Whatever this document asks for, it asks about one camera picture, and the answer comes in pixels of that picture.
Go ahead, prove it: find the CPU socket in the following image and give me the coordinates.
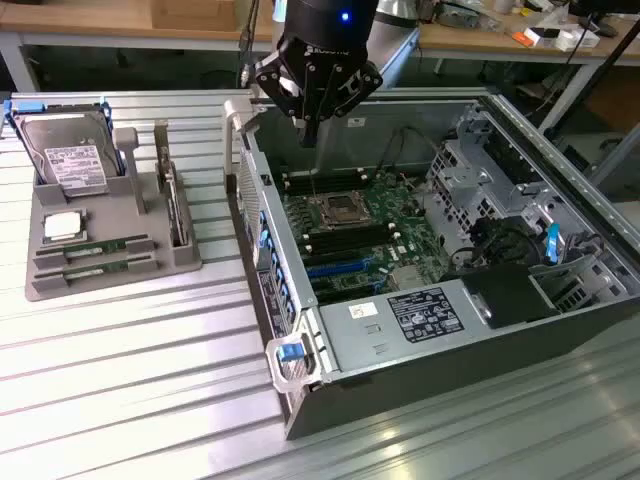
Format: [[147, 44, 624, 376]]
[[317, 190, 374, 229]]

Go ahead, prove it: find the green motherboard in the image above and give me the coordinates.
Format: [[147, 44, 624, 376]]
[[279, 167, 446, 306]]

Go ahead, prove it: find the hard disk drive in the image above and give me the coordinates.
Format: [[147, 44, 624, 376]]
[[2, 97, 126, 179]]

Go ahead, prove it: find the green RAM stick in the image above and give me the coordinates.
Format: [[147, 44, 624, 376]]
[[38, 234, 150, 260], [34, 253, 154, 281]]

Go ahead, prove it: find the black tripod pole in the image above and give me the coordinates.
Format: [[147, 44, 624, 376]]
[[584, 19, 640, 97]]

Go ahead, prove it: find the black wire bundle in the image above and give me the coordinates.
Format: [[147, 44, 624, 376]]
[[449, 214, 544, 274]]

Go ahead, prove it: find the grey case handle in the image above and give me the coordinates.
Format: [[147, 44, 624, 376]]
[[264, 334, 321, 394], [222, 97, 266, 176]]

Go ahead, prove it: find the silver power supply unit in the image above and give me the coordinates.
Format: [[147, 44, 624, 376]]
[[317, 278, 496, 374]]

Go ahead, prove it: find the silver CPU chip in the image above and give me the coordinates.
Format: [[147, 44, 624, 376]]
[[42, 212, 87, 242]]

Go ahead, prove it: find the white flat box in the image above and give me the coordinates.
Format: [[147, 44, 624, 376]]
[[552, 28, 601, 52]]

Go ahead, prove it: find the grey metal device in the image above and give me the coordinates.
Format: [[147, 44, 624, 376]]
[[439, 3, 484, 29]]

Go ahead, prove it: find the black expansion slot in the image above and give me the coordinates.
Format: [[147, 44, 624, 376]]
[[312, 279, 384, 305]]

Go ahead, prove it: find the orange and white small box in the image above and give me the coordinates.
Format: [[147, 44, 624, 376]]
[[512, 27, 561, 50]]

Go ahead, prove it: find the brown cardboard box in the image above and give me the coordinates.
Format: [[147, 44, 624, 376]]
[[151, 0, 236, 30]]

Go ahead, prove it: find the red and black disk wire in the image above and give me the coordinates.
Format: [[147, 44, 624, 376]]
[[562, 230, 609, 251]]

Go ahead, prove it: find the silver chipset heatsink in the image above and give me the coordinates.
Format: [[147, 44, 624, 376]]
[[389, 264, 426, 291]]

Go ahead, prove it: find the silver hard disk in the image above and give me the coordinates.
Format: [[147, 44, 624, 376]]
[[19, 112, 111, 199]]

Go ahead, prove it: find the blue disk bay clip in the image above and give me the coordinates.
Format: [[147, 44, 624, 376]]
[[544, 223, 561, 266]]

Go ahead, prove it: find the blue expansion slot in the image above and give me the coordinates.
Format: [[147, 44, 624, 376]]
[[305, 258, 380, 281]]

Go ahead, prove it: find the open black PC case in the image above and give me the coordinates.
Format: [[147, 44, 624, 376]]
[[222, 88, 640, 441]]

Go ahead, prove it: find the graphics card with metal bracket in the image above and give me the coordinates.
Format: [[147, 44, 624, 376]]
[[152, 119, 194, 249]]

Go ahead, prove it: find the grey parts rack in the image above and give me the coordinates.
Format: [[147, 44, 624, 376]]
[[24, 124, 204, 303]]

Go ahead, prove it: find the wooden desk with white frame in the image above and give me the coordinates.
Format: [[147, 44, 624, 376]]
[[417, 0, 640, 134], [0, 0, 289, 94]]

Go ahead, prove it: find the metal disk bay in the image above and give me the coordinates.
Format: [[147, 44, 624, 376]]
[[424, 102, 551, 251]]

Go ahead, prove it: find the black plastic shroud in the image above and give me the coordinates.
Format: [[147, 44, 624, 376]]
[[459, 263, 561, 331]]

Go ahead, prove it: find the black camera cable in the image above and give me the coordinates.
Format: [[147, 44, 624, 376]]
[[238, 0, 262, 90]]

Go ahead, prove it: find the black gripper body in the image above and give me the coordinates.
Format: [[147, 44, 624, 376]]
[[277, 0, 377, 124]]

